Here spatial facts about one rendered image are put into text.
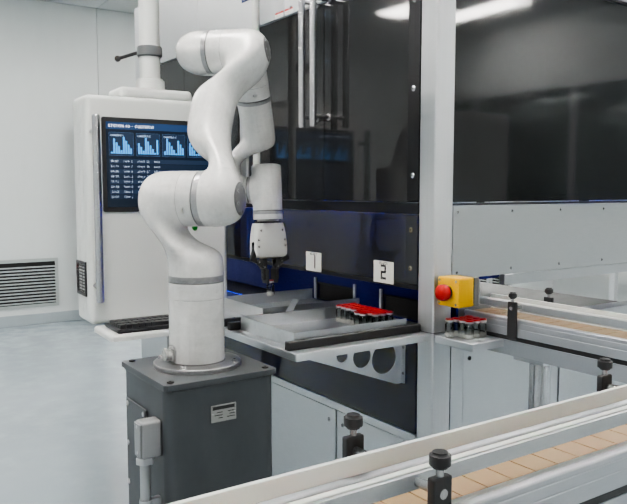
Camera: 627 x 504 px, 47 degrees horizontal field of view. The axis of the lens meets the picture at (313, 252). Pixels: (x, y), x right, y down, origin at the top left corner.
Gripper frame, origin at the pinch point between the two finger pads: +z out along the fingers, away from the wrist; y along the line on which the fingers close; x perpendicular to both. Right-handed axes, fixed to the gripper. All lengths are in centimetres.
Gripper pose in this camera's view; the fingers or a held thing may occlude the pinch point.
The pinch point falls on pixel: (270, 275)
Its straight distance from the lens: 203.3
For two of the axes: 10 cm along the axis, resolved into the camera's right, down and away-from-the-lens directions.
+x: 5.1, 0.3, -8.6
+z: 0.3, 10.0, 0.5
